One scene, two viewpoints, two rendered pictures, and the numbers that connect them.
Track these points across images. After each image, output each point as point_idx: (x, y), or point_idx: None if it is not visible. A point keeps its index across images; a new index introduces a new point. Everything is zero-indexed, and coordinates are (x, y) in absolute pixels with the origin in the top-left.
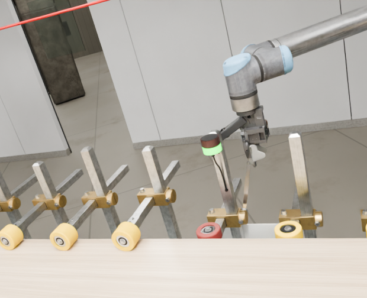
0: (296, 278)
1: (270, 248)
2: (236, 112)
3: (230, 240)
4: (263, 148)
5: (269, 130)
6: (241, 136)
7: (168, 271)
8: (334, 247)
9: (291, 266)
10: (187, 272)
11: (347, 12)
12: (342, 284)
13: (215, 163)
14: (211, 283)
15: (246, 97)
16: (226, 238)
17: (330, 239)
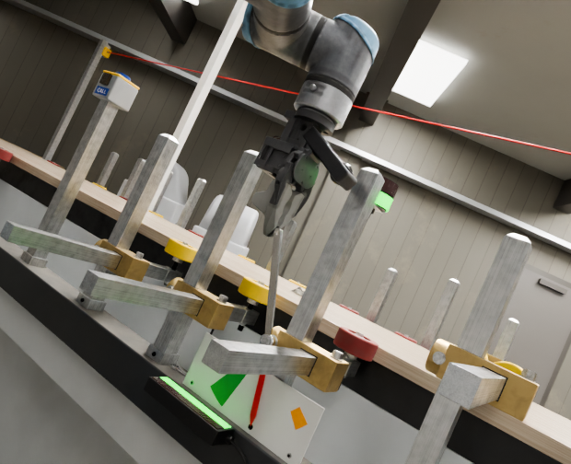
0: (288, 293)
1: (292, 299)
2: (337, 129)
3: (332, 321)
4: (260, 195)
5: (257, 156)
6: (317, 174)
7: (414, 358)
8: (237, 271)
9: (285, 293)
10: (391, 346)
11: None
12: (261, 278)
13: None
14: (366, 331)
15: None
16: (285, 430)
17: (232, 270)
